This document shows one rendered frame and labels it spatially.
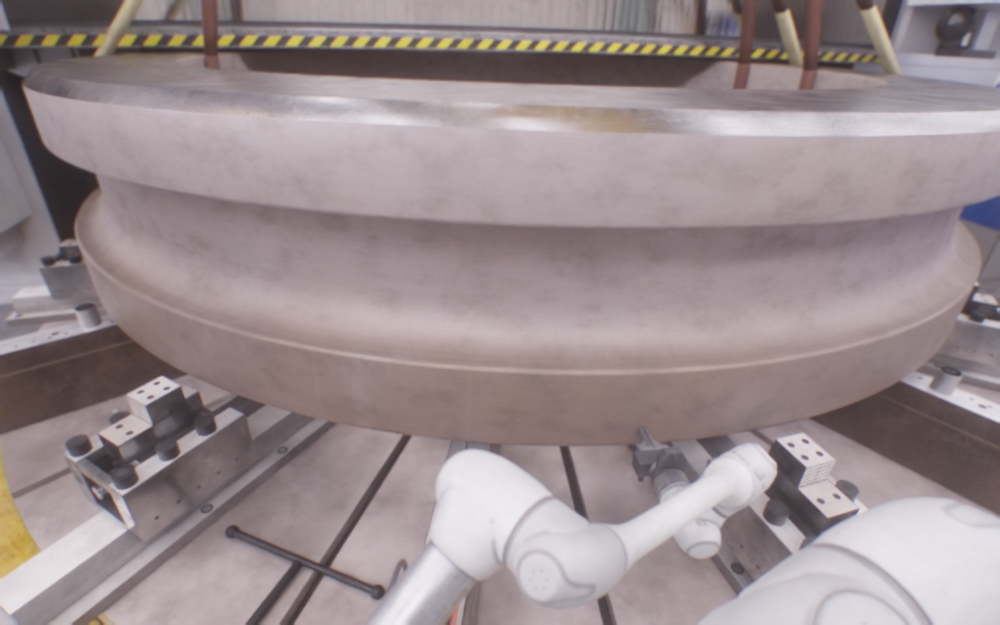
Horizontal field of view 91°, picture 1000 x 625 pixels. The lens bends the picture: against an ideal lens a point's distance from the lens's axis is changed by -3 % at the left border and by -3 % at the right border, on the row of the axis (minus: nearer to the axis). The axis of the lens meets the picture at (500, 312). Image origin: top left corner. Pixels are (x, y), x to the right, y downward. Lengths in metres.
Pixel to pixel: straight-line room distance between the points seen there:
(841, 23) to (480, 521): 5.49
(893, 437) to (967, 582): 2.28
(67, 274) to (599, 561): 3.54
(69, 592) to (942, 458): 3.19
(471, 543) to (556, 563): 0.15
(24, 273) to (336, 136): 4.24
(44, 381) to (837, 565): 2.96
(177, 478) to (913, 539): 1.90
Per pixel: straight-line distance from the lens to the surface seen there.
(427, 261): 1.40
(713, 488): 1.15
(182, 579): 2.14
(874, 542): 0.54
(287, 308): 1.66
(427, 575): 0.89
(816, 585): 0.45
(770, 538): 1.77
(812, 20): 4.25
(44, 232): 5.07
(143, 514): 2.02
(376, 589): 1.86
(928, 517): 0.59
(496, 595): 1.87
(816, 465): 1.78
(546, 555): 0.77
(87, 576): 2.16
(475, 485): 0.87
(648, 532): 1.04
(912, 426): 2.77
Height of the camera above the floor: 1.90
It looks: 29 degrees down
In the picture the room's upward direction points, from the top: 2 degrees clockwise
